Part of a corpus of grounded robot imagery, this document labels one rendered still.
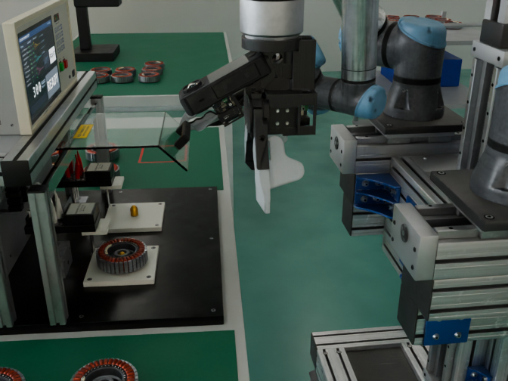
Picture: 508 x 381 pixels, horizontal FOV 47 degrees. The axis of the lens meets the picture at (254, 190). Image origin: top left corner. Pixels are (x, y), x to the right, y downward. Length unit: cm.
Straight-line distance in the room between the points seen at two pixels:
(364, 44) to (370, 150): 33
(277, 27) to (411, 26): 83
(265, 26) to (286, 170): 17
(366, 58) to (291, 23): 61
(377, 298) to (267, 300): 48
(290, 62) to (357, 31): 56
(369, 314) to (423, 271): 148
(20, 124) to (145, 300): 42
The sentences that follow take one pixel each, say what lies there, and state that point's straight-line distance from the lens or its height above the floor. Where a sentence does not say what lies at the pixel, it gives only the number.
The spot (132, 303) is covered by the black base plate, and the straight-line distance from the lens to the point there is 124.
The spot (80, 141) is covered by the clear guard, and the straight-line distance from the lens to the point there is 127.
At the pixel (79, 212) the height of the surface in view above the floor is 92.
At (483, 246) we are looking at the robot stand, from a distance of 110.
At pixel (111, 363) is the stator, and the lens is 108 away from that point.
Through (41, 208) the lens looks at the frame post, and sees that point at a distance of 110.
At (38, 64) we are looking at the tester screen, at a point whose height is 122.
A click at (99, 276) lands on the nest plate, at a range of 132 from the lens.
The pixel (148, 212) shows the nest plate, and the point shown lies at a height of 78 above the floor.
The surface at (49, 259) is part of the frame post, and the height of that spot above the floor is 92.
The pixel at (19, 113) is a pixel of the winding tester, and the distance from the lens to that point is 117.
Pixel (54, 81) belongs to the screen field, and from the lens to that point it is 136.
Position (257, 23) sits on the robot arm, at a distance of 68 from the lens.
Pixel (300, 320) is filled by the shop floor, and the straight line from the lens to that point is 247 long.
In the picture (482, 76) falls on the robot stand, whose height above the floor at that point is 118.
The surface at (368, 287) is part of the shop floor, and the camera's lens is 271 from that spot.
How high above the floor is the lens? 147
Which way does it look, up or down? 24 degrees down
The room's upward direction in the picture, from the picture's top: straight up
